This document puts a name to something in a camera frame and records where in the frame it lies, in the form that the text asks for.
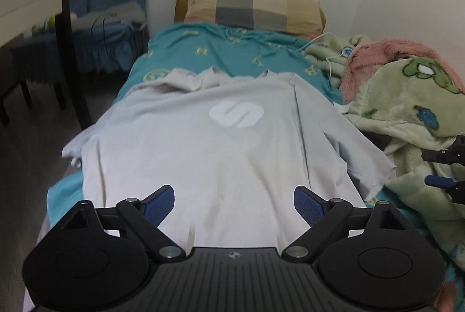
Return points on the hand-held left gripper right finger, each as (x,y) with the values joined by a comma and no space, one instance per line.
(307,206)

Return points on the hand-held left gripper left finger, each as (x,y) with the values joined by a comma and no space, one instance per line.
(162,205)

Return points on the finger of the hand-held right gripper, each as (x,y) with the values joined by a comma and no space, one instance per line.
(441,155)
(437,181)

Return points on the light grey logo t-shirt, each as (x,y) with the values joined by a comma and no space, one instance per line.
(218,159)

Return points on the green cartoon fleece blanket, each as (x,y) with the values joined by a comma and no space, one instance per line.
(410,130)

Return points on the pink fleece blanket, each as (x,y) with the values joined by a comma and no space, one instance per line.
(385,57)

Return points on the teal patterned bed sheet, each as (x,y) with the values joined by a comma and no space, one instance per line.
(218,47)

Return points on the grey cloth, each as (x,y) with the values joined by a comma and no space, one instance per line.
(120,14)

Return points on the checked pillow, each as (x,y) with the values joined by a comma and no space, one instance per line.
(250,5)

